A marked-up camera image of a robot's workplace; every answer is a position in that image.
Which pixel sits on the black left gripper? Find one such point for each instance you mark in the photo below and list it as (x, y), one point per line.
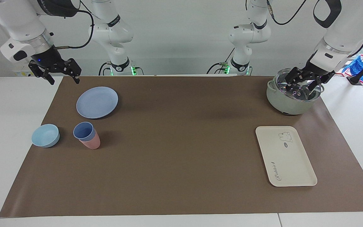
(314, 71)

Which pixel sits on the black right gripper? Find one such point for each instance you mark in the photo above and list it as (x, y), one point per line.
(47, 60)

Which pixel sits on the blue plastic cup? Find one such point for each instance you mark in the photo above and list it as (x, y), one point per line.
(82, 130)

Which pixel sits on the pink plastic cup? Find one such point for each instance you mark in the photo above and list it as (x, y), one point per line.
(91, 144)

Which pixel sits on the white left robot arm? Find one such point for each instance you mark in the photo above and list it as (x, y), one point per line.
(348, 22)

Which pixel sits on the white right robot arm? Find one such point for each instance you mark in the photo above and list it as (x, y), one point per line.
(20, 25)

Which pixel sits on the cream rabbit print tray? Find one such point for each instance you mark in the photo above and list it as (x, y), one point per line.
(287, 160)

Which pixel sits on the pale green cooking pot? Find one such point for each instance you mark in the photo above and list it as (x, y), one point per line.
(282, 102)

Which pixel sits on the blue round plate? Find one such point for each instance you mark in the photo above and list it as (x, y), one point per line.
(96, 102)

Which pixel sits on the blue cloth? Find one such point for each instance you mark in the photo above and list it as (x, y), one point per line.
(356, 66)

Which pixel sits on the light blue bowl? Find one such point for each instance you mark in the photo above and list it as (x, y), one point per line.
(44, 135)

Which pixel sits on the brown table mat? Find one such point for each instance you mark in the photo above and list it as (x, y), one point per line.
(181, 157)

